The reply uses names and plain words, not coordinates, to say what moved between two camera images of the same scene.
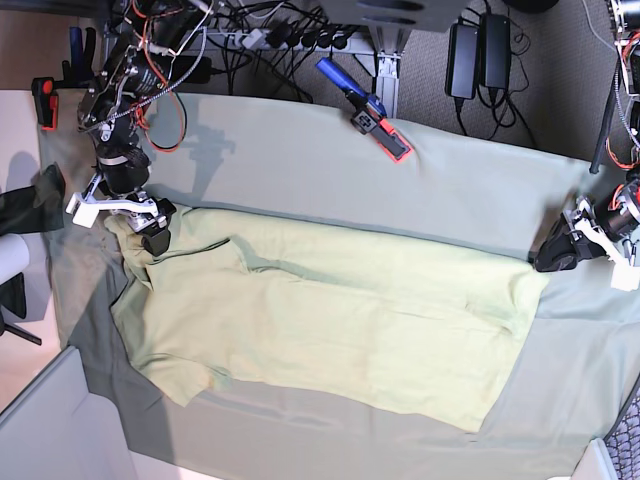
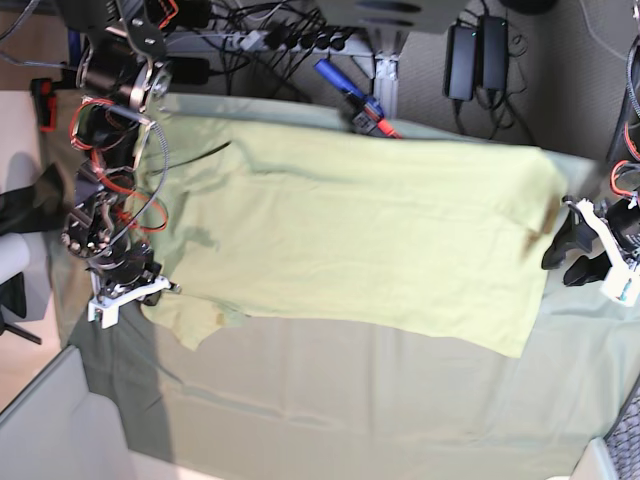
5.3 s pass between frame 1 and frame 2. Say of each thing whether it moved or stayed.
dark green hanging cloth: stayed
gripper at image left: moved
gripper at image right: stayed
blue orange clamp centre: stayed
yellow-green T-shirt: moved
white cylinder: stayed
